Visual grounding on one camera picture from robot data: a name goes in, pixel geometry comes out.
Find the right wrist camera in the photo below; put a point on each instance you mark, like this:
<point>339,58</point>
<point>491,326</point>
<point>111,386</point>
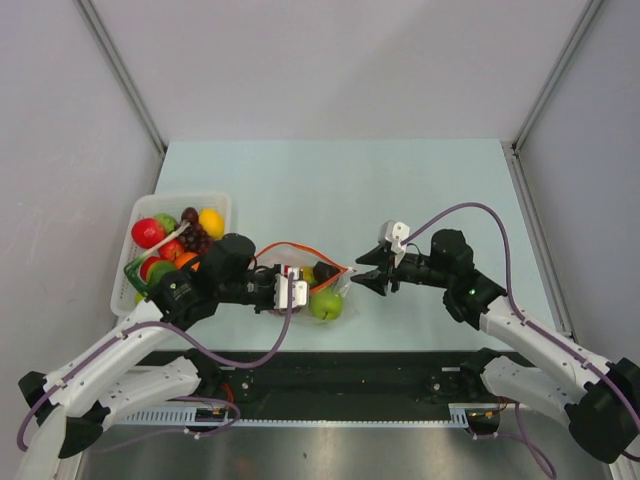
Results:
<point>393,236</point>

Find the right aluminium frame post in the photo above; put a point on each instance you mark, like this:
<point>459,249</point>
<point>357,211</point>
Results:
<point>577,36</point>

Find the green apple toy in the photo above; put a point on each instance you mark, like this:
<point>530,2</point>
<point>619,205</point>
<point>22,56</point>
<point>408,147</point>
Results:
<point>326,305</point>

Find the aluminium frame post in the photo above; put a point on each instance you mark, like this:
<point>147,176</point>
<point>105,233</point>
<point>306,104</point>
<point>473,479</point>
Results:
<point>113,58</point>
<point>577,36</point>

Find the dark mangosteen toy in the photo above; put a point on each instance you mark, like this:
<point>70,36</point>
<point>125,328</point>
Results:
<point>324,272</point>

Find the purple grapes toy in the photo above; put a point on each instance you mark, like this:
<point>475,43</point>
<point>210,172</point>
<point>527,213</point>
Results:
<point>195,239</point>

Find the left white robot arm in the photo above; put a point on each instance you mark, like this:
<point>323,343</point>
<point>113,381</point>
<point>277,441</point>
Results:
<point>71,407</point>

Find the clear zip top bag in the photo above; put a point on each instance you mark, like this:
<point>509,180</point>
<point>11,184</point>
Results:
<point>299,255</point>

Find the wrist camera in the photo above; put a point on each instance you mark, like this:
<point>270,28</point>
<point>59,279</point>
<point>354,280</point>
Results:
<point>291,289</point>
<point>393,236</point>

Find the dark purple plum toy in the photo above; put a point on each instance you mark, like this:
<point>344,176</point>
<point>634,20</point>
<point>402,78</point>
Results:
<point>190,214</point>

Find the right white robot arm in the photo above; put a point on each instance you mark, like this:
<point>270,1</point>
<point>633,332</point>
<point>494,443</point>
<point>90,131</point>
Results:
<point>597,399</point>

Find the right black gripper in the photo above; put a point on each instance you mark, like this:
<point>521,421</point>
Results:
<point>381,255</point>

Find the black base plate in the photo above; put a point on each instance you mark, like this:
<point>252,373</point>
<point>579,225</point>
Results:
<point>349,386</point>

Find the green squash toy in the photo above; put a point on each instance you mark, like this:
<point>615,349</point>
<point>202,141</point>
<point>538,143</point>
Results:
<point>168,222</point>

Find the orange fruit toy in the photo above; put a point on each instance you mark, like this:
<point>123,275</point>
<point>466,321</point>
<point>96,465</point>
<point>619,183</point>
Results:
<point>188,261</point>

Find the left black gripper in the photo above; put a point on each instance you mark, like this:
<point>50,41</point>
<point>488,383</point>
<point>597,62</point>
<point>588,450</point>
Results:
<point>271,273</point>

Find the white plastic food tray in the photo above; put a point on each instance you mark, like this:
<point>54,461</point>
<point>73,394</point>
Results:
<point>123,292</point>

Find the red tomato toy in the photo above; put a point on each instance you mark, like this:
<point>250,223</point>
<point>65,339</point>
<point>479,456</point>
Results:
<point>171,251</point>
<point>147,232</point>

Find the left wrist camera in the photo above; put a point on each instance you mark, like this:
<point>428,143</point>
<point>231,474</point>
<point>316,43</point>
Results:
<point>291,289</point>

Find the yellow lemon toy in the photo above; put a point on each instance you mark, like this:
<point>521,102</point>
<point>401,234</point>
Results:
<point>212,223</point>

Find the white cable duct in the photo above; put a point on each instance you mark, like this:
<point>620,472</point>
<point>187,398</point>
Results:
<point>201,416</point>

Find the left aluminium frame post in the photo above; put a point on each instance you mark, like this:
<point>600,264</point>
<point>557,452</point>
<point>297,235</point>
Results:
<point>113,58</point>

